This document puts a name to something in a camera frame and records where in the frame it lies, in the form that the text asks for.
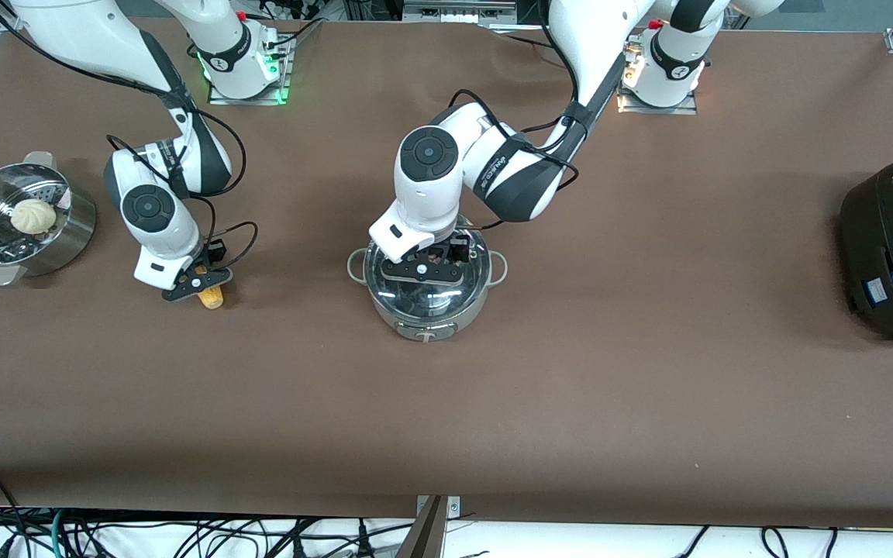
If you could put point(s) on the grey power strip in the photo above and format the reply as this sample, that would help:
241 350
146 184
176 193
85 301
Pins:
458 12

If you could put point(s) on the metal table edge bracket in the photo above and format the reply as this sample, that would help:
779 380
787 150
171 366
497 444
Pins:
453 508

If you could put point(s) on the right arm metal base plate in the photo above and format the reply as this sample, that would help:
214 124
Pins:
280 85

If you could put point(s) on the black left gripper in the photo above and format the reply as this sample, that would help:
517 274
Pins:
458 249

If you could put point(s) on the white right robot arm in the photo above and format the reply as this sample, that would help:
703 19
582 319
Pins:
152 209

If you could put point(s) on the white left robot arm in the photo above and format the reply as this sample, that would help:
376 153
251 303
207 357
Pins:
427 178

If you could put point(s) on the grey steel cooking pot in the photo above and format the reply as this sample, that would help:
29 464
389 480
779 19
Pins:
446 325

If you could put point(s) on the glass pot lid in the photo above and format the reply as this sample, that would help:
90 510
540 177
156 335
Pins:
423 298

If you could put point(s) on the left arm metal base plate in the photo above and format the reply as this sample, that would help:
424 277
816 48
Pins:
691 105

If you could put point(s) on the white steamed bun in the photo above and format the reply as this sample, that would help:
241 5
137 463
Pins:
32 216

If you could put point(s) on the black rice cooker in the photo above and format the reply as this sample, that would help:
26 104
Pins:
892 248

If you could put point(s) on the steel steamer pot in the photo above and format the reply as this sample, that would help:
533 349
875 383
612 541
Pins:
67 232

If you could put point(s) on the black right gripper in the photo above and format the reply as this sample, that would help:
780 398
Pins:
216 252

